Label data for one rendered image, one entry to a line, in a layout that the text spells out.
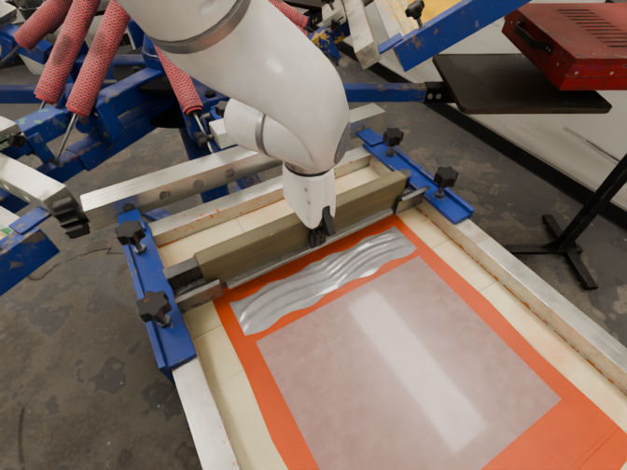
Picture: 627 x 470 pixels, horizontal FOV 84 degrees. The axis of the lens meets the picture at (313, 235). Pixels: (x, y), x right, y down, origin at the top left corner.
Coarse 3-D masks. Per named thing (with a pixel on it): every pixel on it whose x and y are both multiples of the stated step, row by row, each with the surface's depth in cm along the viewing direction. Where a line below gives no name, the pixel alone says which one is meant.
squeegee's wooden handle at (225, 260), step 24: (360, 192) 63; (384, 192) 65; (288, 216) 59; (336, 216) 62; (360, 216) 66; (240, 240) 55; (264, 240) 56; (288, 240) 60; (216, 264) 54; (240, 264) 57
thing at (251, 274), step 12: (372, 216) 68; (384, 216) 69; (348, 228) 66; (360, 228) 67; (336, 240) 65; (300, 252) 62; (264, 264) 60; (276, 264) 60; (240, 276) 59; (252, 276) 59
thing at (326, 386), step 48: (240, 288) 62; (240, 336) 56; (288, 336) 56; (336, 336) 56; (288, 384) 51; (336, 384) 51; (384, 384) 51; (288, 432) 47; (336, 432) 47; (384, 432) 47; (432, 432) 47
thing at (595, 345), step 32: (352, 160) 80; (256, 192) 73; (160, 224) 67; (192, 224) 68; (448, 224) 68; (160, 256) 64; (480, 256) 64; (512, 256) 62; (512, 288) 60; (544, 288) 58; (544, 320) 57; (576, 320) 54; (608, 352) 50; (192, 384) 48; (192, 416) 45; (224, 448) 43
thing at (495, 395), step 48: (384, 288) 62; (432, 288) 62; (384, 336) 56; (432, 336) 56; (480, 336) 56; (432, 384) 51; (480, 384) 51; (528, 384) 51; (480, 432) 47; (528, 432) 47; (576, 432) 47; (624, 432) 47
